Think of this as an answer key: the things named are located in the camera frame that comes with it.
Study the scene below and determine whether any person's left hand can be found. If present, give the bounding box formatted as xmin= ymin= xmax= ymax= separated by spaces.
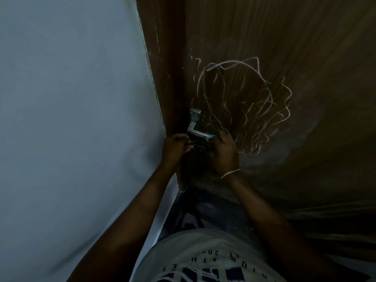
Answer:
xmin=161 ymin=133 xmax=194 ymax=171

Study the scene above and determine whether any person's left forearm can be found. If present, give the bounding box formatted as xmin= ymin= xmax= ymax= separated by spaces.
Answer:
xmin=67 ymin=166 xmax=180 ymax=282

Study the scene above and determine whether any person's right forearm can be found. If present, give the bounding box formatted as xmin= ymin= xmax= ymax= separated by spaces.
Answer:
xmin=226 ymin=173 xmax=347 ymax=282

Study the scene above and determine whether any black door latch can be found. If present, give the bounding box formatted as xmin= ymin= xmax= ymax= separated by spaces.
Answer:
xmin=189 ymin=140 xmax=210 ymax=153

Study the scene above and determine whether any person's right hand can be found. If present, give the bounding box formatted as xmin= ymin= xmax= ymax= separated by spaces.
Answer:
xmin=209 ymin=130 xmax=240 ymax=178

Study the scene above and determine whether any brown wooden door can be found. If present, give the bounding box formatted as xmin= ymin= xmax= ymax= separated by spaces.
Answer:
xmin=183 ymin=0 xmax=376 ymax=263

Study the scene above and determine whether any silver door handle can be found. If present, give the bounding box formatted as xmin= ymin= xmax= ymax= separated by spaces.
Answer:
xmin=187 ymin=108 xmax=217 ymax=144

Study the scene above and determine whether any white printed t-shirt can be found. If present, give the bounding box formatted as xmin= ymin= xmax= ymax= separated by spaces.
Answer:
xmin=129 ymin=229 xmax=287 ymax=282

